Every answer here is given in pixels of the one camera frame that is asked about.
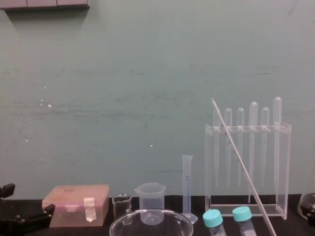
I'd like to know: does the translucent plastic beaker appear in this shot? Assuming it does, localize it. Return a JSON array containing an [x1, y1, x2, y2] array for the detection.
[[133, 182, 166, 225]]

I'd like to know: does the clear acrylic rack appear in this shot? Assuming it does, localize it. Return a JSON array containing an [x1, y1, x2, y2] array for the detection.
[[204, 121, 292, 221]]

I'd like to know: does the teal capped centrifuge tube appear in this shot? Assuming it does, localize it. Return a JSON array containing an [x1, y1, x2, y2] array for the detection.
[[202, 209, 224, 236], [232, 206, 258, 236]]

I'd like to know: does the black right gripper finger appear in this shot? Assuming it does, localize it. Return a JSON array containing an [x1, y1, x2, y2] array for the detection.
[[301, 201, 315, 221]]

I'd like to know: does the glass flask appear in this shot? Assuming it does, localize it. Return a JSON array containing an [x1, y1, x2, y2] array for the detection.
[[297, 181, 315, 222]]

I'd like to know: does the grey wall cabinet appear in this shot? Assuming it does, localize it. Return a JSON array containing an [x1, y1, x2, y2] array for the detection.
[[0, 0, 91, 11]]

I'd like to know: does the plastic graduated cylinder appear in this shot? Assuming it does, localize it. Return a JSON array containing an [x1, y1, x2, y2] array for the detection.
[[182, 154, 198, 225]]

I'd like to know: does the clear tape strip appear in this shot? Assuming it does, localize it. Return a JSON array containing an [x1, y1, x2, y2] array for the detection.
[[83, 196, 97, 223]]

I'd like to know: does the small glass beaker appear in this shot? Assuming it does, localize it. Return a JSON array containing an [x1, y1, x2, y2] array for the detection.
[[112, 193, 132, 226]]

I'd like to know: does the pink translucent plastic box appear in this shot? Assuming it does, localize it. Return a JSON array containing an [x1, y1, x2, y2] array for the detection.
[[41, 184, 110, 228]]

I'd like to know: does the large clear plastic pipette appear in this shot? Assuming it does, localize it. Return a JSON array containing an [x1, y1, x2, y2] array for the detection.
[[273, 96, 283, 206]]

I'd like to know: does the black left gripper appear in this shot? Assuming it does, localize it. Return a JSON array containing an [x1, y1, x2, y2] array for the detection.
[[0, 183, 56, 236]]

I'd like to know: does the round glass dish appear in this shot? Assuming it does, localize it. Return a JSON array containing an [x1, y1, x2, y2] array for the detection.
[[109, 208, 194, 236]]

